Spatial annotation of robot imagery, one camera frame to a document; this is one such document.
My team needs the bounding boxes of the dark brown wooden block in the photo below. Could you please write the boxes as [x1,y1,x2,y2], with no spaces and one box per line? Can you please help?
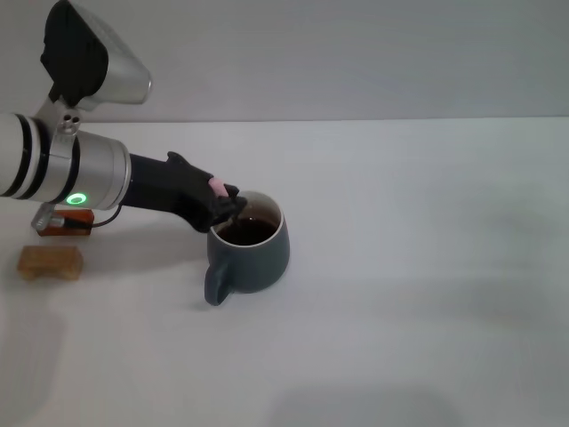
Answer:
[37,211,96,239]

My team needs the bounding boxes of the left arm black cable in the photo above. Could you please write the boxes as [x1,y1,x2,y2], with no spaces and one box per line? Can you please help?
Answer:
[30,203,124,233]

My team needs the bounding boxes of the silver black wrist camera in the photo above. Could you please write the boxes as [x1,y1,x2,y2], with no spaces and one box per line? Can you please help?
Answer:
[33,0,153,134]

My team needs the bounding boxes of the light wooden block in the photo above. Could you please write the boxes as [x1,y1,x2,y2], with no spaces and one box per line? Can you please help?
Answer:
[16,245,84,282]

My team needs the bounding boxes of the pink handled metal spoon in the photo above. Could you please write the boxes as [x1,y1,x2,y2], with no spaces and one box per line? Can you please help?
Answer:
[208,177,244,224]

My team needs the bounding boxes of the grey ceramic cup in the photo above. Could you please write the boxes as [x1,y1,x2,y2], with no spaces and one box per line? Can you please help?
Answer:
[203,190,293,308]

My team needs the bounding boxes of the dark brown coffee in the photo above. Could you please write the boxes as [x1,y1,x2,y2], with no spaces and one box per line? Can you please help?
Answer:
[217,216,279,246]

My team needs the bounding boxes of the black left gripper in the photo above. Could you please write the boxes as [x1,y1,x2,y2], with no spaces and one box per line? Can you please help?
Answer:
[119,150,249,233]

